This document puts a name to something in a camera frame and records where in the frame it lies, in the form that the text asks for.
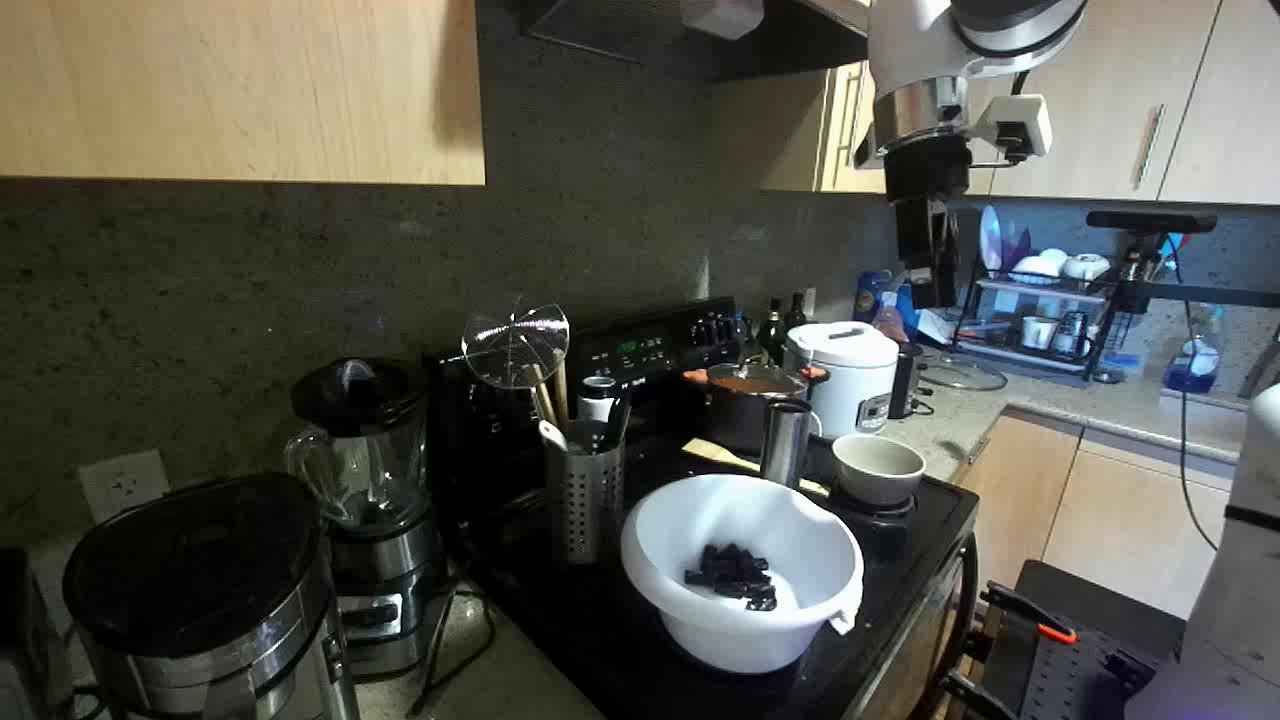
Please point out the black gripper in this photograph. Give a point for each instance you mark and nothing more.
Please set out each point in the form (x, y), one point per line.
(926, 165)

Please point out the silver metal flask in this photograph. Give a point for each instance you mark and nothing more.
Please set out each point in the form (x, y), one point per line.
(785, 440)

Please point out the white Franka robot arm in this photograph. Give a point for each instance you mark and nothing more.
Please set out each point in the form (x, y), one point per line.
(921, 41)

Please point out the white plate in rack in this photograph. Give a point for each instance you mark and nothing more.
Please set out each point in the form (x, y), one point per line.
(993, 242)

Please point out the metal dish rack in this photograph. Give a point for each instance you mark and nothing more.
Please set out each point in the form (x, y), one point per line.
(1042, 321)

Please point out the white rice cooker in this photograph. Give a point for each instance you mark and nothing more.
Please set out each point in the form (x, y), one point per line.
(852, 372)

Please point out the dark glass bottle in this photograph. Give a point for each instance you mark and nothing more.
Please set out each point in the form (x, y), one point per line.
(779, 331)

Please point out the small white bowl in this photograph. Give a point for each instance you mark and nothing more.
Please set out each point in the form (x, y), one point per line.
(877, 470)

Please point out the wooden spatula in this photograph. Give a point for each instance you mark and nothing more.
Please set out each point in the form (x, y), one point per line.
(715, 453)

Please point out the dark range hood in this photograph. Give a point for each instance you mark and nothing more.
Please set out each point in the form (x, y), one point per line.
(626, 26)

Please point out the black pieces in bowl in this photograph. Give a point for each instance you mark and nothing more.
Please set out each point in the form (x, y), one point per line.
(728, 573)

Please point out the black clamp with orange tip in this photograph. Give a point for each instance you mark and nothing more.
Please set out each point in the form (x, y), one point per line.
(1034, 620)

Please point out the wooden spoon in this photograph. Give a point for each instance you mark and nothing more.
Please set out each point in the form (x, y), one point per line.
(545, 402)

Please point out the round metal strainer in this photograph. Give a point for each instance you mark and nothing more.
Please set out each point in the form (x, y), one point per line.
(514, 350)

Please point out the large white mixing bowl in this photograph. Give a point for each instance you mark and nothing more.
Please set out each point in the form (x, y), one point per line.
(744, 624)

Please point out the perforated metal utensil holder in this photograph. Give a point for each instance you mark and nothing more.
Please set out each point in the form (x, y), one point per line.
(584, 507)

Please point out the black perforated cart top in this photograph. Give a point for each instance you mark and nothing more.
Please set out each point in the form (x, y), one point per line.
(1084, 666)

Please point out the black electric stove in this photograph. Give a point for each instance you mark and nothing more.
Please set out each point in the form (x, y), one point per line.
(626, 666)

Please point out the blender with clear jar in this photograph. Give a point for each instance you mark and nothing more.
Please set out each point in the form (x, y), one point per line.
(362, 507)

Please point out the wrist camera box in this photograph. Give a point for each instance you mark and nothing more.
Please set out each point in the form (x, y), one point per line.
(1016, 130)

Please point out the light wood wall cabinet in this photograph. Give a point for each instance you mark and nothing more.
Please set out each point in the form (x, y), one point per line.
(1133, 94)
(785, 133)
(243, 83)

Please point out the black camera on stand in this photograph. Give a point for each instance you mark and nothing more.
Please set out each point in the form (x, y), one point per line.
(1153, 221)

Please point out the white wall outlet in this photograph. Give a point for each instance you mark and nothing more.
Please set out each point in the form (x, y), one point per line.
(121, 482)

